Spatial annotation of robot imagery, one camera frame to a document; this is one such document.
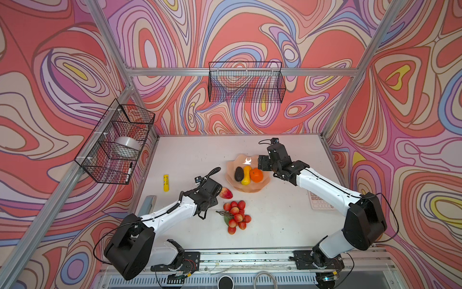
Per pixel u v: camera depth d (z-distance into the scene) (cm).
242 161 102
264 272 71
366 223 43
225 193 91
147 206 84
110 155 74
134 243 42
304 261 72
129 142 73
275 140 75
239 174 96
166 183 96
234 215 79
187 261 73
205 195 66
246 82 97
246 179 95
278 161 64
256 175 93
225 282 65
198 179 78
